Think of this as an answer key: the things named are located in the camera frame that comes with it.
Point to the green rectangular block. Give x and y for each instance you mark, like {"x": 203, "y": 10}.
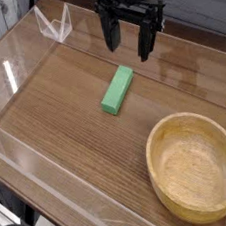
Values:
{"x": 116, "y": 91}

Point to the light wooden bowl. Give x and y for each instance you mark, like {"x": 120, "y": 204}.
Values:
{"x": 186, "y": 161}

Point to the clear acrylic enclosure wall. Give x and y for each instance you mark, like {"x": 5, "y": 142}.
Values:
{"x": 60, "y": 152}

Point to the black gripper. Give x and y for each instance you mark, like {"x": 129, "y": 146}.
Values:
{"x": 146, "y": 13}

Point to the clear acrylic corner bracket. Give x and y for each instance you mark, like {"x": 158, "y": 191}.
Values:
{"x": 58, "y": 30}

